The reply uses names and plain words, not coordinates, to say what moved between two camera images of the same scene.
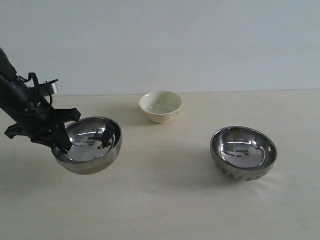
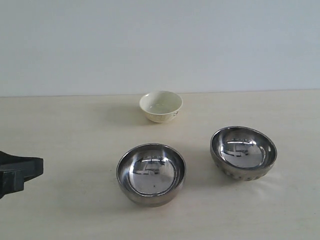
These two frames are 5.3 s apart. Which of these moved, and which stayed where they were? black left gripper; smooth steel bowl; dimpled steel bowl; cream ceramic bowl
Moved: black left gripper; smooth steel bowl
Stayed: cream ceramic bowl; dimpled steel bowl
